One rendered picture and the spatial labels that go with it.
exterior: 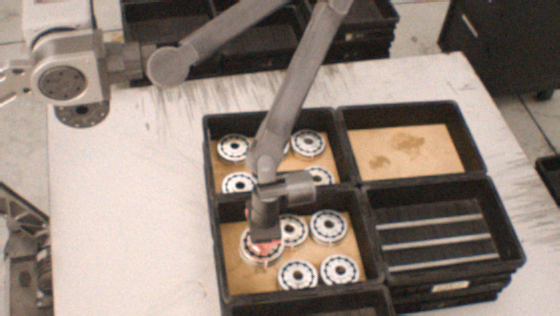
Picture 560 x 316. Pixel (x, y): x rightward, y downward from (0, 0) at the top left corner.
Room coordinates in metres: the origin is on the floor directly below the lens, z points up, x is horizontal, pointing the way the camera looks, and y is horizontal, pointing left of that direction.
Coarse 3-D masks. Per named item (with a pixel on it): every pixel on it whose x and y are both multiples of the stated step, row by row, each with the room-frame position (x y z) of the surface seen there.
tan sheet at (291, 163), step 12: (324, 132) 1.33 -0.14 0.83; (216, 144) 1.23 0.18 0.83; (216, 156) 1.18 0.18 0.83; (288, 156) 1.22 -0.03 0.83; (324, 156) 1.24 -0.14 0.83; (216, 168) 1.14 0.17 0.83; (228, 168) 1.14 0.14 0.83; (240, 168) 1.15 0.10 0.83; (288, 168) 1.17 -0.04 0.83; (300, 168) 1.18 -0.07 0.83; (216, 180) 1.10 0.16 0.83; (336, 180) 1.15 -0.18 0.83
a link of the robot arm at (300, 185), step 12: (264, 156) 0.80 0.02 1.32; (264, 168) 0.78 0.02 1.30; (264, 180) 0.77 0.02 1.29; (288, 180) 0.79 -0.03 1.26; (300, 180) 0.80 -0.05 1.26; (312, 180) 0.80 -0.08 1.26; (300, 192) 0.78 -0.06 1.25; (312, 192) 0.78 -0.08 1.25; (288, 204) 0.76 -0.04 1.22; (300, 204) 0.77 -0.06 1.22
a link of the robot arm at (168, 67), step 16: (240, 0) 1.02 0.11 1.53; (256, 0) 1.02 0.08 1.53; (272, 0) 1.02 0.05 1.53; (288, 0) 1.04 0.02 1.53; (224, 16) 0.98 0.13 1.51; (240, 16) 0.99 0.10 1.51; (256, 16) 0.99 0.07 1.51; (208, 32) 0.95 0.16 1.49; (224, 32) 0.96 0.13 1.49; (240, 32) 0.97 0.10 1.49; (160, 48) 0.89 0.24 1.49; (192, 48) 0.90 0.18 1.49; (208, 48) 0.92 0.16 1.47; (160, 64) 0.86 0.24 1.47; (176, 64) 0.87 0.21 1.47; (192, 64) 0.93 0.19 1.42; (160, 80) 0.84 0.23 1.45; (176, 80) 0.85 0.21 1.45
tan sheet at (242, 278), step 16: (224, 224) 0.95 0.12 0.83; (240, 224) 0.96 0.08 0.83; (224, 240) 0.90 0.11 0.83; (352, 240) 0.95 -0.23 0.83; (224, 256) 0.85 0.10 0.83; (240, 256) 0.86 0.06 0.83; (288, 256) 0.88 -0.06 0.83; (304, 256) 0.88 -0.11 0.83; (320, 256) 0.89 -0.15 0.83; (352, 256) 0.90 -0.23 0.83; (240, 272) 0.81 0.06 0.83; (256, 272) 0.82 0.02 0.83; (272, 272) 0.82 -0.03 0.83; (336, 272) 0.84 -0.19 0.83; (240, 288) 0.76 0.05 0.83; (256, 288) 0.77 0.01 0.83; (272, 288) 0.77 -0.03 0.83
